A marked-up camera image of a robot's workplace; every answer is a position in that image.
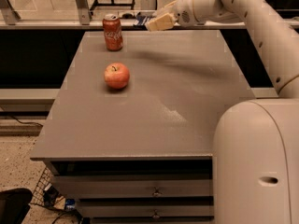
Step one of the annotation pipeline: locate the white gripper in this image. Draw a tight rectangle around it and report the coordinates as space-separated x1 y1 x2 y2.
145 0 196 32

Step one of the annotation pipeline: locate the blue rxbar blueberry wrapper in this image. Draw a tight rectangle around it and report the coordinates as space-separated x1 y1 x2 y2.
133 15 152 27

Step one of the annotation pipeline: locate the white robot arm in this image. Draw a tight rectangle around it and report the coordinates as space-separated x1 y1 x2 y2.
146 0 299 224

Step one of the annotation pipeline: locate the red coke can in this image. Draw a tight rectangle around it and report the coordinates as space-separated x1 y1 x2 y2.
103 14 123 51

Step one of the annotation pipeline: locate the red apple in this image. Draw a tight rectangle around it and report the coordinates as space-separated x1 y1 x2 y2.
104 63 130 90

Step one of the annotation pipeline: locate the metal railing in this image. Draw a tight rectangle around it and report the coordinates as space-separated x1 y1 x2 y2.
0 0 299 31

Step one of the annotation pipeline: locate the grey top drawer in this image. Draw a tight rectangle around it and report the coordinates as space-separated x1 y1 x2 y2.
51 175 213 199

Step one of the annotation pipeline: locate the grey drawer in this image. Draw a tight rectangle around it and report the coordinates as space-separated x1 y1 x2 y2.
51 175 213 199
77 199 214 218

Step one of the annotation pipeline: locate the grey lower drawer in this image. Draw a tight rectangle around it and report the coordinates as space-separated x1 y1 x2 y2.
77 199 214 218

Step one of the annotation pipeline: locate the black chair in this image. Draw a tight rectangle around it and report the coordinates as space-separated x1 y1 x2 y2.
0 188 33 224

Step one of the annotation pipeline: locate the black stand frame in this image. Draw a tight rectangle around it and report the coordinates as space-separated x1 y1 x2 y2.
90 0 135 11

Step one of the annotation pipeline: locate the wire basket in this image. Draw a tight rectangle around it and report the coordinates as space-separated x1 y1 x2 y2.
31 168 59 208

